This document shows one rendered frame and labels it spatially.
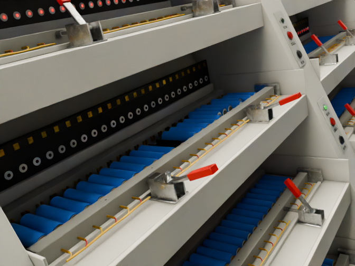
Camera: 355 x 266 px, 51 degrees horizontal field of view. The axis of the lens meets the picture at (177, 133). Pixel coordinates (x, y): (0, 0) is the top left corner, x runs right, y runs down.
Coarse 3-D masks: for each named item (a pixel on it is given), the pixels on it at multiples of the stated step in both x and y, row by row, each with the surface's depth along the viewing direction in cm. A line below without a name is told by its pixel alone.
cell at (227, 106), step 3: (201, 105) 74; (204, 105) 73; (207, 105) 73; (210, 105) 72; (213, 105) 72; (216, 105) 72; (219, 105) 71; (222, 105) 71; (225, 105) 70; (228, 105) 70; (228, 108) 70; (231, 108) 70; (228, 111) 70
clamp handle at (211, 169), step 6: (204, 168) 39; (210, 168) 38; (216, 168) 39; (168, 174) 43; (192, 174) 40; (198, 174) 39; (204, 174) 39; (210, 174) 38; (168, 180) 43; (174, 180) 42; (180, 180) 41
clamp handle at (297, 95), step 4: (288, 96) 60; (292, 96) 58; (296, 96) 58; (300, 96) 58; (280, 100) 60; (284, 100) 59; (288, 100) 59; (292, 100) 59; (260, 104) 62; (272, 104) 62; (276, 104) 61; (280, 104) 60; (260, 108) 63; (264, 108) 62; (268, 108) 62
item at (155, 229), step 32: (192, 96) 76; (128, 128) 62; (256, 128) 61; (288, 128) 67; (64, 160) 52; (224, 160) 51; (256, 160) 57; (0, 192) 45; (192, 192) 44; (224, 192) 49; (128, 224) 40; (160, 224) 39; (192, 224) 43; (32, 256) 29; (96, 256) 36; (128, 256) 35; (160, 256) 39
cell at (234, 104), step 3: (213, 102) 74; (216, 102) 74; (219, 102) 73; (222, 102) 73; (225, 102) 72; (228, 102) 72; (231, 102) 71; (234, 102) 71; (237, 102) 71; (240, 102) 71; (231, 105) 71; (234, 105) 71; (237, 105) 70
